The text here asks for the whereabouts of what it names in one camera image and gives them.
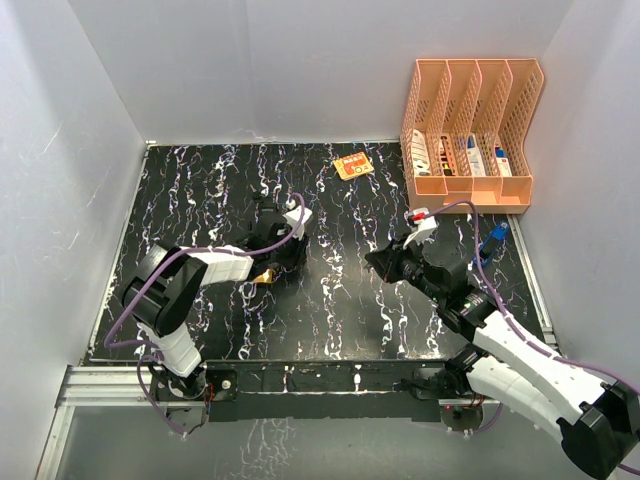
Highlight white box in organizer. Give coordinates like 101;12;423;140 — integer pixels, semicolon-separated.
410;129;431;177

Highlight red black marker items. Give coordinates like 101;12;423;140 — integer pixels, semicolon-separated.
438;135;457;176

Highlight blue stapler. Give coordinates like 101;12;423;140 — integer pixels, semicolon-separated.
472;221;510;267

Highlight blue red white box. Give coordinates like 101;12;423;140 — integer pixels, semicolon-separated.
495;146;513;177

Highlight orange card pack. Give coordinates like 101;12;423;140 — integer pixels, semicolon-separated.
333;152;374;181

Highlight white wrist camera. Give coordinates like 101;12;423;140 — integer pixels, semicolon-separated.
403;207;438;249
283;202;313;240

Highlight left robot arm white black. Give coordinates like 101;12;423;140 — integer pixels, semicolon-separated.
118;206;312;399

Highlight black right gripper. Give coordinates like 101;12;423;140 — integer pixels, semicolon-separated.
367;232;444;304

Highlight orange plastic file organizer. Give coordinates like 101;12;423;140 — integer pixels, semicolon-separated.
400;58;544;214

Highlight black padlock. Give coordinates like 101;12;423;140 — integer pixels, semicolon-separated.
251;191;281;238

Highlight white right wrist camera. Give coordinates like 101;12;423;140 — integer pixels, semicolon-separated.
403;207;438;249

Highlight large brass padlock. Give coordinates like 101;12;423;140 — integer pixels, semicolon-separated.
252;268;277;285

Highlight white blue tube box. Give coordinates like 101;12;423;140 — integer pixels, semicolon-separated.
466;133;486;177

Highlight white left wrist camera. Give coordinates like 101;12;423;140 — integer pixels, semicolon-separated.
283;202;313;240

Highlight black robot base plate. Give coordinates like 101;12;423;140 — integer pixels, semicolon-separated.
149;359;496;424

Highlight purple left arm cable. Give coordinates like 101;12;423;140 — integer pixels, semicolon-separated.
102;192;306;351

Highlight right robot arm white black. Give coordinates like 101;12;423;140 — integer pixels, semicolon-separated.
365;240;639;479

